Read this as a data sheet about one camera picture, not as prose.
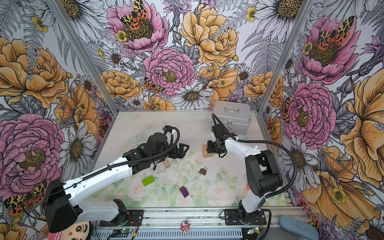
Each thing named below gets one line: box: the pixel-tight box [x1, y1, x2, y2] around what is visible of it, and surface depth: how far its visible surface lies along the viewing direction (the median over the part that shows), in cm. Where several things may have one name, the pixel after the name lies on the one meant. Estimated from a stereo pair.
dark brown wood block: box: [199, 168, 207, 176], surface depth 91 cm
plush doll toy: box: [47, 215, 94, 240], surface depth 65 cm
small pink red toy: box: [180, 220, 191, 234], surface depth 70 cm
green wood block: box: [142, 175, 155, 187], surface depth 87 cm
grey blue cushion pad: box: [279, 215, 320, 240], surface depth 71 cm
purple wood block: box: [179, 186, 189, 198], surface depth 84 cm
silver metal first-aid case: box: [213, 100, 251, 135], surface depth 103 cm
